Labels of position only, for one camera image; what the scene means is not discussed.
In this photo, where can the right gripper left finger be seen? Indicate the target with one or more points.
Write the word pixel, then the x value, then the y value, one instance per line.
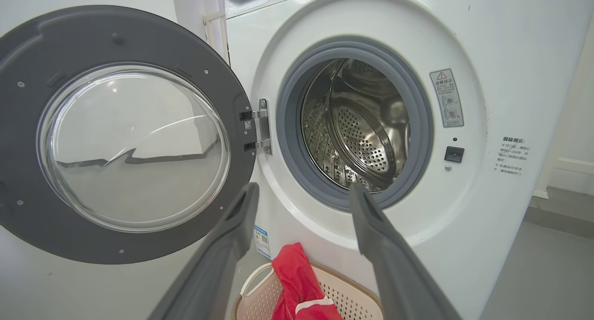
pixel 218 264

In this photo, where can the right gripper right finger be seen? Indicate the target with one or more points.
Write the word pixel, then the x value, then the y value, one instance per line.
pixel 394 273

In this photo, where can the red garment with white stripes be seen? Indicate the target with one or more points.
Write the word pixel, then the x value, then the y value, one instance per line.
pixel 292 278

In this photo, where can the washing machine round door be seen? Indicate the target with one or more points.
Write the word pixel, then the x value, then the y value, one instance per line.
pixel 28 125

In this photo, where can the cream perforated laundry basket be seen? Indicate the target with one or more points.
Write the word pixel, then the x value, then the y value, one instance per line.
pixel 343 297

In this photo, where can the black door latch socket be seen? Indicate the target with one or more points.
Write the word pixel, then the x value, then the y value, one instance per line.
pixel 454 154

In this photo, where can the steel washing machine drum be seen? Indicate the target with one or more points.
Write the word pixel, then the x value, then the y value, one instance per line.
pixel 362 134

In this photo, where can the grey rubber door gasket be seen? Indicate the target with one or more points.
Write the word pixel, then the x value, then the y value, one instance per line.
pixel 287 139

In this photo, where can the metal door hinge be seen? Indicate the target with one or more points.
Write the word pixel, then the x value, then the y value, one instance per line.
pixel 263 125

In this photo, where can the white washing machine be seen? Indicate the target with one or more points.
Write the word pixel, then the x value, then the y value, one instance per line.
pixel 510 41

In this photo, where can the blue energy label sticker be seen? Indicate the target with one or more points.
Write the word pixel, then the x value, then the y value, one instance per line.
pixel 262 242

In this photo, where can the printed instruction text label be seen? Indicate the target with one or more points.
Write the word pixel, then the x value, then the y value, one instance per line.
pixel 512 155

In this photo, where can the warning sticker with triangle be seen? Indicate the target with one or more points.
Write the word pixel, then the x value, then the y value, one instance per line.
pixel 447 98

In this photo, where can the white plastic pipe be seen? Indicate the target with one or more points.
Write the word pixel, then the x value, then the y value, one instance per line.
pixel 213 17

